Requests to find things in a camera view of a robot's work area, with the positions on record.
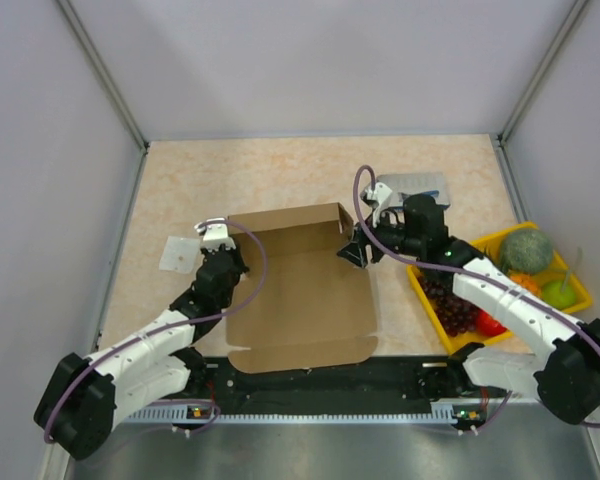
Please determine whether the aluminium frame post left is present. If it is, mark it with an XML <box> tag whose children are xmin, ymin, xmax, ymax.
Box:
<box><xmin>54</xmin><ymin>0</ymin><xmax>149</xmax><ymax>151</ymax></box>

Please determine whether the red apple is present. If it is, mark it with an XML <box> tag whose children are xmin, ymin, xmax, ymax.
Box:
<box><xmin>475</xmin><ymin>311</ymin><xmax>507</xmax><ymax>337</ymax></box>

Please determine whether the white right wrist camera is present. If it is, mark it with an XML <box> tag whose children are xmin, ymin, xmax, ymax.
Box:
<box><xmin>360</xmin><ymin>182</ymin><xmax>393</xmax><ymax>227</ymax></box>

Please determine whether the aluminium frame post right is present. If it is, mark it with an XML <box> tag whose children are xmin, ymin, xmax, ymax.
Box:
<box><xmin>497</xmin><ymin>0</ymin><xmax>594</xmax><ymax>146</ymax></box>

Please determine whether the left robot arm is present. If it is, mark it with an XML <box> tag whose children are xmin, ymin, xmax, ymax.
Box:
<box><xmin>33</xmin><ymin>246</ymin><xmax>249</xmax><ymax>460</ymax></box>

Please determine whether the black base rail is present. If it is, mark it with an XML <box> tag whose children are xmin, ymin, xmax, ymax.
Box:
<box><xmin>170</xmin><ymin>356</ymin><xmax>505</xmax><ymax>416</ymax></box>

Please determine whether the aluminium frame post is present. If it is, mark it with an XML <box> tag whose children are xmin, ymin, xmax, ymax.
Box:
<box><xmin>497</xmin><ymin>0</ymin><xmax>594</xmax><ymax>146</ymax></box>
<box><xmin>54</xmin><ymin>0</ymin><xmax>149</xmax><ymax>151</ymax></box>

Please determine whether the light green fruit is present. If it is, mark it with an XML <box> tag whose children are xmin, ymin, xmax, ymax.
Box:
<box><xmin>541</xmin><ymin>280</ymin><xmax>577</xmax><ymax>310</ymax></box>

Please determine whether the razor blister pack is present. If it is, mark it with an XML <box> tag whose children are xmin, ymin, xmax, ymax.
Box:
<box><xmin>377</xmin><ymin>172</ymin><xmax>451</xmax><ymax>209</ymax></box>

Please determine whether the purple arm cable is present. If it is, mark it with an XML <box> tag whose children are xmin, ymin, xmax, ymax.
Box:
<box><xmin>43</xmin><ymin>217</ymin><xmax>269</xmax><ymax>444</ymax></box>
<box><xmin>353</xmin><ymin>165</ymin><xmax>600</xmax><ymax>436</ymax></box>

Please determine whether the dark red grape bunch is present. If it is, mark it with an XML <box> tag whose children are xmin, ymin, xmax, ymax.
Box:
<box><xmin>419</xmin><ymin>277</ymin><xmax>478</xmax><ymax>337</ymax></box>

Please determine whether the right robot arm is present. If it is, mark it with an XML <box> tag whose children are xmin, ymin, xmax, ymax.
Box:
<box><xmin>338</xmin><ymin>193</ymin><xmax>600</xmax><ymax>425</ymax></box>

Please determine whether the yellow plastic tray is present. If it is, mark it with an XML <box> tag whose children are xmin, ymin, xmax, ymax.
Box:
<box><xmin>407</xmin><ymin>222</ymin><xmax>593</xmax><ymax>354</ymax></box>

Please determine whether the green melon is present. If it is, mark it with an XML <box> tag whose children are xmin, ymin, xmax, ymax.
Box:
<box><xmin>499</xmin><ymin>228</ymin><xmax>554</xmax><ymax>275</ymax></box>

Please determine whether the orange fruit in tray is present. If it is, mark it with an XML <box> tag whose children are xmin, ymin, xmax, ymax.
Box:
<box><xmin>509</xmin><ymin>272</ymin><xmax>542</xmax><ymax>296</ymax></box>

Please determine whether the small silver foil packet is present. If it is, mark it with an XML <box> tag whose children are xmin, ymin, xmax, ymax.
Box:
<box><xmin>158</xmin><ymin>236</ymin><xmax>200</xmax><ymax>274</ymax></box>

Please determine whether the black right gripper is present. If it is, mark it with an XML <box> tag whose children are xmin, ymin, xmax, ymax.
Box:
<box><xmin>336</xmin><ymin>206</ymin><xmax>425</xmax><ymax>269</ymax></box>

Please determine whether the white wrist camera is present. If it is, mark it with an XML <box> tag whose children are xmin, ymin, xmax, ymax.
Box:
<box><xmin>194</xmin><ymin>218</ymin><xmax>235</xmax><ymax>251</ymax></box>
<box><xmin>360</xmin><ymin>182</ymin><xmax>393</xmax><ymax>227</ymax></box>

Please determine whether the brown cardboard box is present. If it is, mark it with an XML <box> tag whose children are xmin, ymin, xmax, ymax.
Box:
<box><xmin>225</xmin><ymin>203</ymin><xmax>378</xmax><ymax>374</ymax></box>

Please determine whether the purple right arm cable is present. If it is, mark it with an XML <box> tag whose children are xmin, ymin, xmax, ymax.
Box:
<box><xmin>353</xmin><ymin>165</ymin><xmax>600</xmax><ymax>436</ymax></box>

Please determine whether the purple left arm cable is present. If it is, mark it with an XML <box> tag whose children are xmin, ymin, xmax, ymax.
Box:
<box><xmin>43</xmin><ymin>217</ymin><xmax>269</xmax><ymax>444</ymax></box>

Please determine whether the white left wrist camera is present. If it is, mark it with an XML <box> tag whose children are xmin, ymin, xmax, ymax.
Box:
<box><xmin>194</xmin><ymin>218</ymin><xmax>235</xmax><ymax>251</ymax></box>

